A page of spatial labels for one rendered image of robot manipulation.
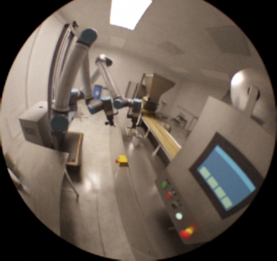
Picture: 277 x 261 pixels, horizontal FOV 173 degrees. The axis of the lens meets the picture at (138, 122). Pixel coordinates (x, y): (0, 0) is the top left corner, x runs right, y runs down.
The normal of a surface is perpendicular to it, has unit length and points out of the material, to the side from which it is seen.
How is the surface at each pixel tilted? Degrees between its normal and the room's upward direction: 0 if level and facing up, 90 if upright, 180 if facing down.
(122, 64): 90
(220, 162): 90
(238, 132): 90
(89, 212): 0
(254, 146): 90
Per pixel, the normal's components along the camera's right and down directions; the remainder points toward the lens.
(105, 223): 0.32, -0.86
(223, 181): -0.91, -0.15
